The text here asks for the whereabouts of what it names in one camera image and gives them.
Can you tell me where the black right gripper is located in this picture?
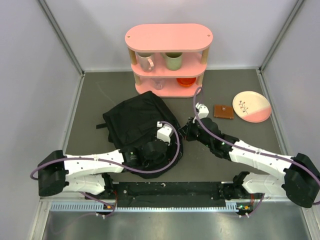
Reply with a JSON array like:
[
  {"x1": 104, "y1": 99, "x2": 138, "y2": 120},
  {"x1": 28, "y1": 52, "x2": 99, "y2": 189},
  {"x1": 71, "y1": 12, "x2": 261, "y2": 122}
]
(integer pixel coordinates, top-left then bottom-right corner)
[{"x1": 178, "y1": 116, "x2": 213, "y2": 149}]

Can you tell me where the black student backpack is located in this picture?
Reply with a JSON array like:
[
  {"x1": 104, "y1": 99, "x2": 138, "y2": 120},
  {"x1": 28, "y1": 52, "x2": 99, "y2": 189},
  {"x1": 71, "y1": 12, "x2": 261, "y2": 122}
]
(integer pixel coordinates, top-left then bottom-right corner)
[{"x1": 96, "y1": 91, "x2": 184, "y2": 179}]

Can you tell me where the brown leather wallet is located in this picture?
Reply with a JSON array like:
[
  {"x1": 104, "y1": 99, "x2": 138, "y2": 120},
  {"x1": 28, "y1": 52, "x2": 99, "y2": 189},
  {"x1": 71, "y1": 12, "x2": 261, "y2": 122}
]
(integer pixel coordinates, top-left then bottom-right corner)
[{"x1": 213, "y1": 104, "x2": 234, "y2": 120}]

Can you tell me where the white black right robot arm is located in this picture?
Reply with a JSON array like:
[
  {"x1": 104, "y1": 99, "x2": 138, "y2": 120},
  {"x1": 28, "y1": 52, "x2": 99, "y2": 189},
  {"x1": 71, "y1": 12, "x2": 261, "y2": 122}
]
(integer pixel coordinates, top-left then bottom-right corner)
[{"x1": 178, "y1": 117, "x2": 320, "y2": 208}]

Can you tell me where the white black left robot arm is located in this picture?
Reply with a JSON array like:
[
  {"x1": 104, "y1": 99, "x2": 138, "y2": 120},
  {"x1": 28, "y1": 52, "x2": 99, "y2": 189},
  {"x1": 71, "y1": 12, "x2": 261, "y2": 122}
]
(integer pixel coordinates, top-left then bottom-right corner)
[{"x1": 37, "y1": 139, "x2": 170, "y2": 199}]

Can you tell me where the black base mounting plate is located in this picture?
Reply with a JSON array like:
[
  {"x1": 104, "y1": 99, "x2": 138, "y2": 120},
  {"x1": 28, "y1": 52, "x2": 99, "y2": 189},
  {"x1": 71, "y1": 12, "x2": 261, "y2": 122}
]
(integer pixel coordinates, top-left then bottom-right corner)
[{"x1": 88, "y1": 181, "x2": 262, "y2": 208}]

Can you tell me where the orange plastic bowl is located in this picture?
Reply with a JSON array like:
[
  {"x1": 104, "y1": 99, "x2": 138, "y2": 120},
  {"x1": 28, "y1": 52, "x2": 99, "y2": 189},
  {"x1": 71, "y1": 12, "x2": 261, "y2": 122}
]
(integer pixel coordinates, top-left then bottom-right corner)
[{"x1": 176, "y1": 77, "x2": 197, "y2": 88}]

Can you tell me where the clear drinking glass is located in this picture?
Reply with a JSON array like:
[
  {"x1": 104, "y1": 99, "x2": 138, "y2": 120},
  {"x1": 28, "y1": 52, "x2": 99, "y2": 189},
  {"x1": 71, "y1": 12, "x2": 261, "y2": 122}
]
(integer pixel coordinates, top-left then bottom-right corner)
[{"x1": 152, "y1": 78, "x2": 165, "y2": 90}]

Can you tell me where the green mug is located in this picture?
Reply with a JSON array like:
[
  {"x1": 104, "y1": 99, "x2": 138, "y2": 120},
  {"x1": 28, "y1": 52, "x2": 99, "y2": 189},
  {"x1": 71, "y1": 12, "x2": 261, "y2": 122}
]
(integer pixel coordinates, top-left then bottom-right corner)
[{"x1": 161, "y1": 52, "x2": 183, "y2": 71}]

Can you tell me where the pink and cream plate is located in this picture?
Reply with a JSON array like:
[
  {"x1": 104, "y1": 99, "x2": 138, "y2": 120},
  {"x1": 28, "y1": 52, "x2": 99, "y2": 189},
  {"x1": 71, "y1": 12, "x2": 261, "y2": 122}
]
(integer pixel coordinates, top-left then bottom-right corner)
[{"x1": 232, "y1": 91, "x2": 272, "y2": 123}]

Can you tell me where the pink wooden shelf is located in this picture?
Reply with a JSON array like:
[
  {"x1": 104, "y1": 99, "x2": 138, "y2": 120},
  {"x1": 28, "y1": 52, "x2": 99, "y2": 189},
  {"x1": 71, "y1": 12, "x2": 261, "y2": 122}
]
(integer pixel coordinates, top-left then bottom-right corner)
[{"x1": 124, "y1": 23, "x2": 214, "y2": 98}]

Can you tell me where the pink mug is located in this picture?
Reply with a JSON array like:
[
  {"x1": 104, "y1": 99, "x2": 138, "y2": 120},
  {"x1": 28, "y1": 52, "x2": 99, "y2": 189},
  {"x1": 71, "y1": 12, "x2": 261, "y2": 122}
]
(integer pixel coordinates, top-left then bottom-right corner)
[{"x1": 137, "y1": 52, "x2": 155, "y2": 73}]

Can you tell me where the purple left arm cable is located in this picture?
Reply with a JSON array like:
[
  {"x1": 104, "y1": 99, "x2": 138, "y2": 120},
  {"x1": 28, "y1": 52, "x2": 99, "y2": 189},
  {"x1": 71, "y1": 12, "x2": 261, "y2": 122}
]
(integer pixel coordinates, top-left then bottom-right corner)
[{"x1": 30, "y1": 121, "x2": 181, "y2": 217}]

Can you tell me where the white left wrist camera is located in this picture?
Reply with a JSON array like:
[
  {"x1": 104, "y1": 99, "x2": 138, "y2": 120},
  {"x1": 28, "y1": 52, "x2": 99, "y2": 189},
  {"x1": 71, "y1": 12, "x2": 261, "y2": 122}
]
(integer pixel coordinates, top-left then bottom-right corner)
[{"x1": 156, "y1": 121, "x2": 174, "y2": 145}]

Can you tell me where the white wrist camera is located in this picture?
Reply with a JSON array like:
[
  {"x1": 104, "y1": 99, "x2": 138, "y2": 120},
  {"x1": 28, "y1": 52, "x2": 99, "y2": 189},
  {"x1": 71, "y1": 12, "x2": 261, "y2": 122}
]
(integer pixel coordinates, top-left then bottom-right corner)
[
  {"x1": 156, "y1": 121, "x2": 174, "y2": 145},
  {"x1": 195, "y1": 102, "x2": 210, "y2": 119}
]

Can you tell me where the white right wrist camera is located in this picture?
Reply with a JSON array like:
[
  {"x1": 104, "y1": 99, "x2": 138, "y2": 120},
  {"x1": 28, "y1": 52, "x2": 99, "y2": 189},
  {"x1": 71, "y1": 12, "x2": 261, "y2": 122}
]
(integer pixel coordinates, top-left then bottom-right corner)
[{"x1": 195, "y1": 102, "x2": 210, "y2": 119}]

